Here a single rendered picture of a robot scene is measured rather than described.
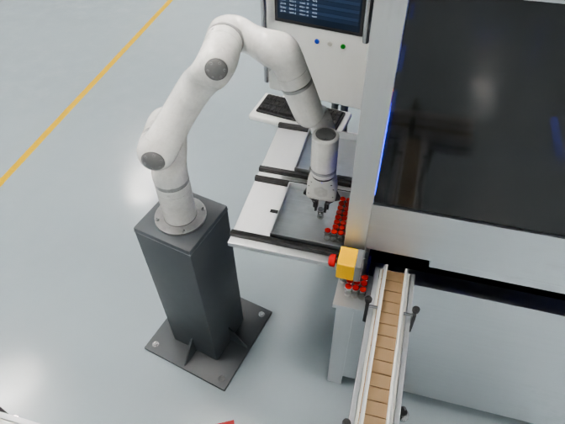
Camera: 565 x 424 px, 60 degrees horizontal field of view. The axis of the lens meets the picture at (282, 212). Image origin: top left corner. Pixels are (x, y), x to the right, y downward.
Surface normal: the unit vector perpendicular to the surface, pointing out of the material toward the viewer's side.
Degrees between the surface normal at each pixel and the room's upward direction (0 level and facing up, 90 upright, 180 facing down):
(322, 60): 90
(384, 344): 0
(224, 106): 0
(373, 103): 90
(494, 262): 90
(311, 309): 0
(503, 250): 90
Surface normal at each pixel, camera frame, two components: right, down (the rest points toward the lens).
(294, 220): -0.02, -0.67
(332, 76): -0.39, 0.69
